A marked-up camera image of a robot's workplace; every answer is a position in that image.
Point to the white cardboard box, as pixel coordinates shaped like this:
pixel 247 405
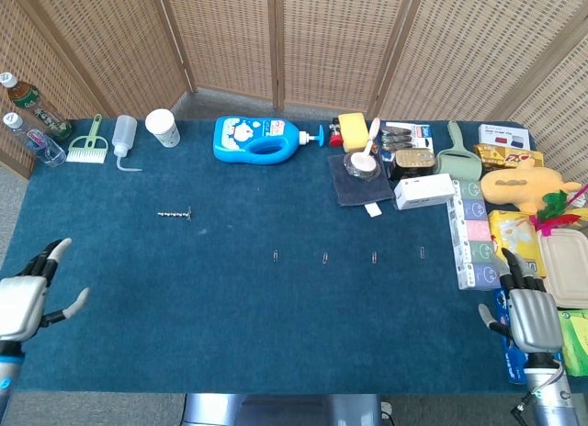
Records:
pixel 422 192

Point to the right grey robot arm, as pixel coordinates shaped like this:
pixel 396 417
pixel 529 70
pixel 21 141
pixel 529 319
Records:
pixel 549 389

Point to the yellow sponge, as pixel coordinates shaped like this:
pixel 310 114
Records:
pixel 353 132

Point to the woven wooden folding screen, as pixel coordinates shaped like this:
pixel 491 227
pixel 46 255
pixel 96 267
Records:
pixel 335 45

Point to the clear water bottle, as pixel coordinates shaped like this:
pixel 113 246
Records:
pixel 37 143

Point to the white plastic spoon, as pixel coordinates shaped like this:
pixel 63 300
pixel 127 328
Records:
pixel 364 160

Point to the beige lunch container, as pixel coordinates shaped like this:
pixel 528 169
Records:
pixel 567 265

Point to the blue table cloth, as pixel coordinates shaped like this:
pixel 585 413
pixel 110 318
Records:
pixel 275 316

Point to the yellow plush toy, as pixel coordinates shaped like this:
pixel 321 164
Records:
pixel 514 187

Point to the green hand brush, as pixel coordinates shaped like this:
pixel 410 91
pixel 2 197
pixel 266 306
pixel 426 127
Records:
pixel 87 150

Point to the dark grey folded cloth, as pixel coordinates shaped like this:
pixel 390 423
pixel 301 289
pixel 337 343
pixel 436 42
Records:
pixel 358 189

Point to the red and black cap item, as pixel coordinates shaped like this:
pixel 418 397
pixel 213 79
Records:
pixel 335 137

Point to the multicolour tissue pack strip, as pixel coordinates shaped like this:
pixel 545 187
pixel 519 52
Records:
pixel 475 235

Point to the translucent squeeze wash bottle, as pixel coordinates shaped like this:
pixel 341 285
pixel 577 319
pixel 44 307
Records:
pixel 124 134

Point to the white box with blue picture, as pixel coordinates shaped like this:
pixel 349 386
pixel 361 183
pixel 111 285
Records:
pixel 503 137

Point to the gold and black tin can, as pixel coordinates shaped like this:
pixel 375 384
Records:
pixel 413 162

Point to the green tea bottle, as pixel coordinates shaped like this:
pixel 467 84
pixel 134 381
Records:
pixel 32 104

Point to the yellow snack packet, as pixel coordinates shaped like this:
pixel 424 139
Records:
pixel 505 157

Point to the feather cat teaser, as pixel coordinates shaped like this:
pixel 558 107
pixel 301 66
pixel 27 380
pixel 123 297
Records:
pixel 556 212

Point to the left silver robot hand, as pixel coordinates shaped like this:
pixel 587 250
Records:
pixel 18 306

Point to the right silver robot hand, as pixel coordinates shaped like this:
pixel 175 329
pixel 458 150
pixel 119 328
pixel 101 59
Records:
pixel 535 320

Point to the small silver metal chain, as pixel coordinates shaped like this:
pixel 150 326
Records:
pixel 172 214

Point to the white paper cup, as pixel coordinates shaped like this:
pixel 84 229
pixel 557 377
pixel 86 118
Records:
pixel 163 127

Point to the pale green dustpan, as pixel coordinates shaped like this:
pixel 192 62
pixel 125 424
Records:
pixel 459 162

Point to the patterned tape roll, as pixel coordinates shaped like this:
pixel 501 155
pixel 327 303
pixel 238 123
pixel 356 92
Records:
pixel 374 172

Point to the green package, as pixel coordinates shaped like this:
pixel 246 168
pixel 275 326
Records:
pixel 576 343

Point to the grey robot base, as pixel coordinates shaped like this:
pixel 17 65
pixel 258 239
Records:
pixel 285 410

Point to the blue detergent pump bottle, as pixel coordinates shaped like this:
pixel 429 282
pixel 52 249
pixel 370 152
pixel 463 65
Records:
pixel 234 141

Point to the blue printed box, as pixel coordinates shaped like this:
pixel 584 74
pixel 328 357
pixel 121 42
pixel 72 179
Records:
pixel 512 366

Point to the binder clip package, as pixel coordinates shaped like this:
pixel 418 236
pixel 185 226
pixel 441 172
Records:
pixel 409 137

